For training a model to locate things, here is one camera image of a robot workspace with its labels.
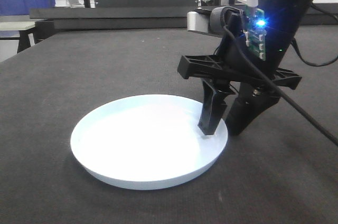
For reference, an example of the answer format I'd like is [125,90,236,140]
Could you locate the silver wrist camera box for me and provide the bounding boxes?
[186,8,213,35]

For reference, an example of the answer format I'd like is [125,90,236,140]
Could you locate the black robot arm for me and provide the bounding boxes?
[177,0,324,135]

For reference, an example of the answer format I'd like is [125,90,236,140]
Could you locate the black gripper with board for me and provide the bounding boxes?
[177,6,301,136]

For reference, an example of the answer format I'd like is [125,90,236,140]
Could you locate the black cable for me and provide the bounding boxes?
[221,23,338,147]

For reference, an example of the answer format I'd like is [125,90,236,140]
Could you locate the dark table edge rail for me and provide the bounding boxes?
[29,5,338,31]

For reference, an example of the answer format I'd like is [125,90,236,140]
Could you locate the light blue round tray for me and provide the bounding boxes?
[70,95,228,190]

